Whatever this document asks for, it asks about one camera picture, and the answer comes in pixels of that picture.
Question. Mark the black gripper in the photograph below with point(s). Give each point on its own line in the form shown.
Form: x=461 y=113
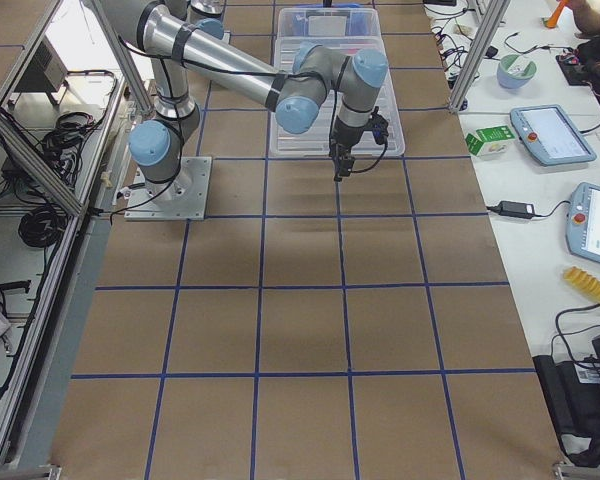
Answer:
x=343 y=138

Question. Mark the clear plastic box lid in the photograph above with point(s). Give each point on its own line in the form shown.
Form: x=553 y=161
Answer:
x=314 y=142

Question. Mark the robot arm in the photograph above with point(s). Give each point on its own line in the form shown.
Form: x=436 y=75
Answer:
x=163 y=34

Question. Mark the clear plastic storage box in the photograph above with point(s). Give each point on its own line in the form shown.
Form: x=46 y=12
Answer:
x=325 y=22

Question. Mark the green white carton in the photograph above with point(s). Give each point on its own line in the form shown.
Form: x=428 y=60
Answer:
x=489 y=141

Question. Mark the black power brick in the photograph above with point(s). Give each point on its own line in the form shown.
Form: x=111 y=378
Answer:
x=515 y=209

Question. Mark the light blue bowl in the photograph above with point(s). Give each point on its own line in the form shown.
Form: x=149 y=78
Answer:
x=515 y=71

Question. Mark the teach pendant upper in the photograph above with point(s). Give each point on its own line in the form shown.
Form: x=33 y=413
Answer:
x=549 y=135

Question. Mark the teach pendant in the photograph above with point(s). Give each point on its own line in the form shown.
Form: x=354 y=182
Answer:
x=583 y=222
x=549 y=135

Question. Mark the teach pendant lower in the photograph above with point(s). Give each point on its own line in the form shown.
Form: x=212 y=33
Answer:
x=583 y=222

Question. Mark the yellow corrugated piece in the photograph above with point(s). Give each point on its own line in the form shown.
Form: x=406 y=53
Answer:
x=584 y=282

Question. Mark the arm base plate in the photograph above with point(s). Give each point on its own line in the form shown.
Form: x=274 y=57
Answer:
x=185 y=199

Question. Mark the aluminium frame post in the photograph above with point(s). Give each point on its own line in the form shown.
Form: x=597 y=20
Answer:
x=485 y=32

